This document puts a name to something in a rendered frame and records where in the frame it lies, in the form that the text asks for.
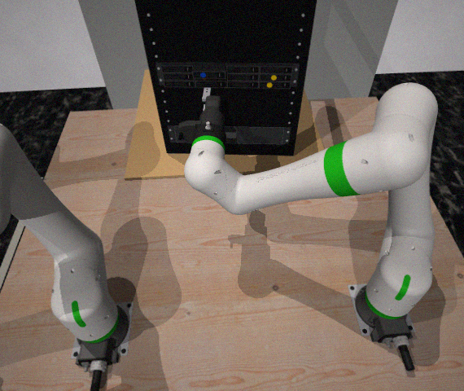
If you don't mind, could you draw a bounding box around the black open rack frame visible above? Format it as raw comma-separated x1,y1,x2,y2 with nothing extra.
134,0,317,156

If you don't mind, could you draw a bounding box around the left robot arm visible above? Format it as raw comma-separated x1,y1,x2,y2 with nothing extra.
0,124,129,391

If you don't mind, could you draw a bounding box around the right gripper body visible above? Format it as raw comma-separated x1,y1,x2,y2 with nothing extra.
178,96,226,145

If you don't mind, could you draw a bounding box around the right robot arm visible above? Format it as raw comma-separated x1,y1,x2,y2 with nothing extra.
184,82,438,371

